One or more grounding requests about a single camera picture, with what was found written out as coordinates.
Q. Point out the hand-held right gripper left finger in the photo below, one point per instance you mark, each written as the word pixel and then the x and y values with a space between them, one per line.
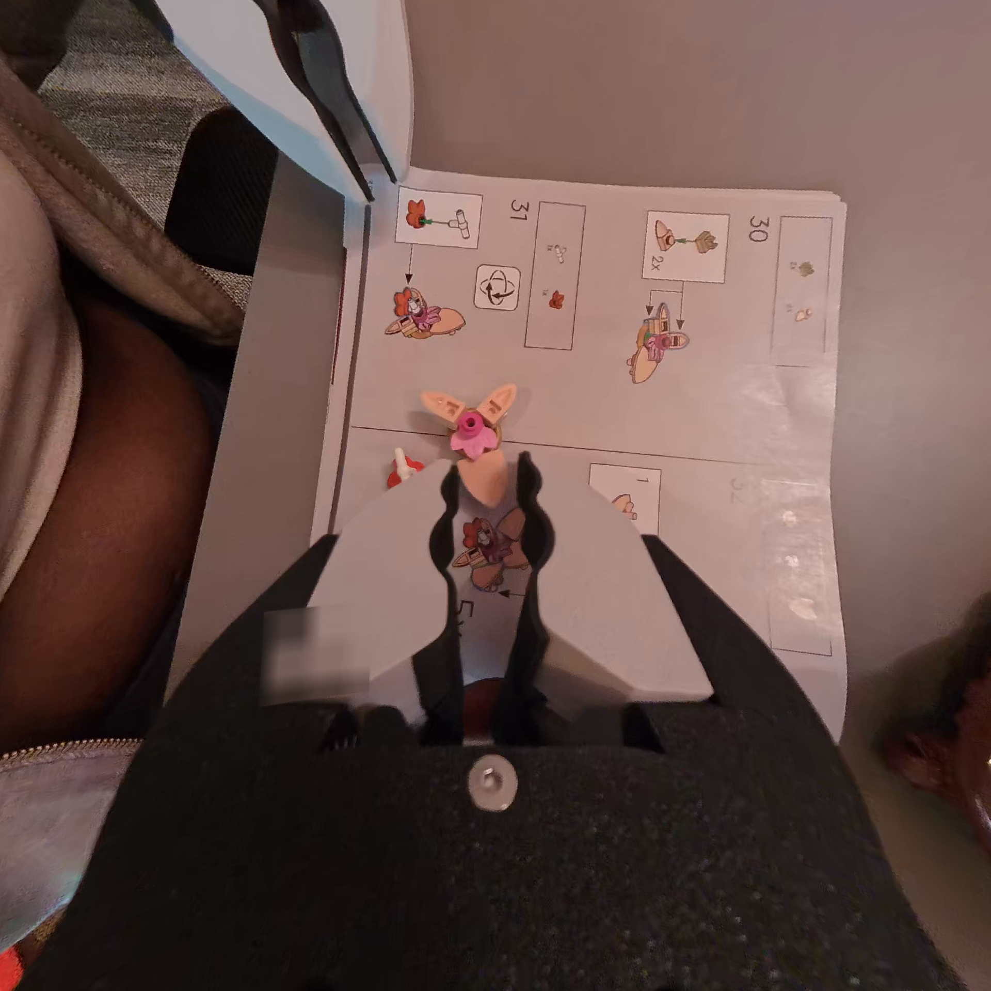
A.
pixel 379 557

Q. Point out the dark brown object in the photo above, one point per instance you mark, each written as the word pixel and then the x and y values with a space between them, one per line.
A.
pixel 952 743

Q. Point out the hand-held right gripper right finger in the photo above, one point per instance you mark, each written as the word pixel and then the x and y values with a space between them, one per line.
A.
pixel 604 604

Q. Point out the person's leg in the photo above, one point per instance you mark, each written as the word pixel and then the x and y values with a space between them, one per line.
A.
pixel 116 503

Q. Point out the beige zip jacket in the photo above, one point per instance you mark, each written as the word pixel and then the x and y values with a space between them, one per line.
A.
pixel 116 232

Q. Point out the peach petal pink flower assembly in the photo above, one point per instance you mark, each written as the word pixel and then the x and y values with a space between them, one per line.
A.
pixel 481 480

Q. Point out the brick instruction booklet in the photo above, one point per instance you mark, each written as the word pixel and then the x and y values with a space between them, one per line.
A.
pixel 604 402

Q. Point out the grey desk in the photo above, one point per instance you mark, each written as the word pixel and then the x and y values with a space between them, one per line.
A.
pixel 619 77

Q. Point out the black chair armrest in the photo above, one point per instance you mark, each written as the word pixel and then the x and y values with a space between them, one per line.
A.
pixel 217 201

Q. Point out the red flower brick white pin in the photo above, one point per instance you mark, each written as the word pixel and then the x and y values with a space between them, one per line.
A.
pixel 406 468

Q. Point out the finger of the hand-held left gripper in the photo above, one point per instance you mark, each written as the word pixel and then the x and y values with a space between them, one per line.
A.
pixel 379 62
pixel 248 54

